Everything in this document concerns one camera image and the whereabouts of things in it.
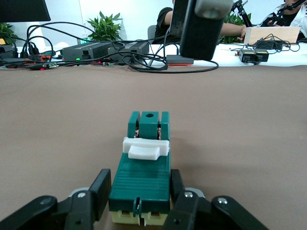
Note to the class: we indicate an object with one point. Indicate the black monitor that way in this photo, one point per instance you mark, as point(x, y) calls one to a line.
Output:
point(24, 9)

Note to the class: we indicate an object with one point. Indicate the black power supply box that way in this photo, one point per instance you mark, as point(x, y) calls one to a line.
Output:
point(79, 51)
point(136, 49)

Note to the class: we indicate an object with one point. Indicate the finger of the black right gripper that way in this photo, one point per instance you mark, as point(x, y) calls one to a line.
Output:
point(199, 36)

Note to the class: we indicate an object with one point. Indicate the green potted plant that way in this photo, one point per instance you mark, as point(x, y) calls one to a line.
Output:
point(6, 32)
point(231, 20)
point(105, 27)

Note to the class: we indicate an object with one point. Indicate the orange black device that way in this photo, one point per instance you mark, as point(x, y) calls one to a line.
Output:
point(45, 58)

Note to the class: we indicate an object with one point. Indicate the grey chair back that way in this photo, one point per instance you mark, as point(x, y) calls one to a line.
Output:
point(151, 36)

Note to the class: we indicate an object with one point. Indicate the light wooden box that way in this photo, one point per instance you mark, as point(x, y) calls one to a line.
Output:
point(271, 34)

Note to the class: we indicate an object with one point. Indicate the man in black T-shirt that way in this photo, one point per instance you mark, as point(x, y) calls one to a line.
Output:
point(163, 26)

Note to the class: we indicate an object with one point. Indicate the black power brick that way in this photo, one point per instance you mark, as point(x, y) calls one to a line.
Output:
point(268, 45)

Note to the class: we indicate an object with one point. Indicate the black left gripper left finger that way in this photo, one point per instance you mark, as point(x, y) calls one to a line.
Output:
point(100, 191)

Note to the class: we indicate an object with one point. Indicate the green circuit board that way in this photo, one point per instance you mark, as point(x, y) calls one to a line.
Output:
point(51, 65)

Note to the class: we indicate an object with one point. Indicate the person in striped white jacket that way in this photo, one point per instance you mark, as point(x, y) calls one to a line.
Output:
point(299, 21)

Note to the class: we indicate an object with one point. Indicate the grey hub orange base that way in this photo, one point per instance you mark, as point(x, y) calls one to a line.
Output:
point(175, 58)

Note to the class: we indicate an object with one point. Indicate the green terminal block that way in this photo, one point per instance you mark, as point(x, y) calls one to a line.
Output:
point(141, 182)

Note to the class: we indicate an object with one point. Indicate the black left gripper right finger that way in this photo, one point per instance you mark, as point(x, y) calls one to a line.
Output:
point(177, 191)

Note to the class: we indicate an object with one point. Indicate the black box device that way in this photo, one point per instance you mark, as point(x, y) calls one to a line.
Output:
point(7, 51)

